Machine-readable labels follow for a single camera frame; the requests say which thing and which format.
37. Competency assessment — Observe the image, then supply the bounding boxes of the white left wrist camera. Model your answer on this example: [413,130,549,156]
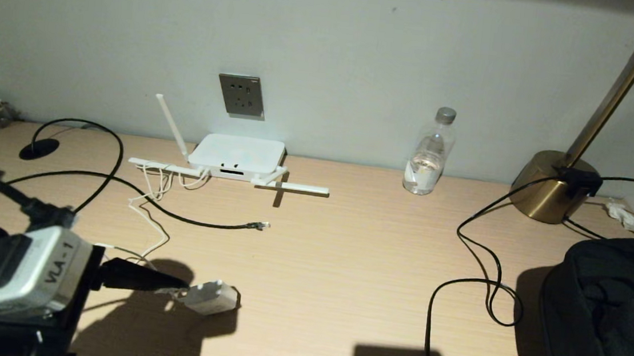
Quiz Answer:
[0,221,96,323]

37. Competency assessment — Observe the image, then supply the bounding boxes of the black ethernet cable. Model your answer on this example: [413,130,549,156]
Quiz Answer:
[3,113,279,235]

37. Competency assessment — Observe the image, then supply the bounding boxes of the brass desk lamp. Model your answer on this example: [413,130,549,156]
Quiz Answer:
[507,0,634,232]

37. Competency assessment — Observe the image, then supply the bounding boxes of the black box on lamp base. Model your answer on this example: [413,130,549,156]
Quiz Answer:
[551,165,605,201]

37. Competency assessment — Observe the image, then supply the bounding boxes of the small grey glass jar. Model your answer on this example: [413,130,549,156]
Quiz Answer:
[0,102,20,130]

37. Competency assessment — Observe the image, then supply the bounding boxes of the grey wall socket plate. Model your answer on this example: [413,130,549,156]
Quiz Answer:
[215,73,269,121]

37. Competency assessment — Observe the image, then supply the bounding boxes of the white router with antennas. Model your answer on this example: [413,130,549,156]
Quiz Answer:
[126,91,337,198]

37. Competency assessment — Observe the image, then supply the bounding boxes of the clear plastic water bottle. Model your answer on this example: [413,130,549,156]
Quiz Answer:
[401,103,460,198]

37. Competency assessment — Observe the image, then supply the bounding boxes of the white power adapter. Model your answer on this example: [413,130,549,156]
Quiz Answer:
[175,277,242,319]

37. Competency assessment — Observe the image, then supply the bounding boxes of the black lamp cord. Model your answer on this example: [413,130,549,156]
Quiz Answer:
[561,217,595,240]

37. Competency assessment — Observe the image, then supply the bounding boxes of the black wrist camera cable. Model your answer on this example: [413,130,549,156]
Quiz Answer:
[0,176,81,233]

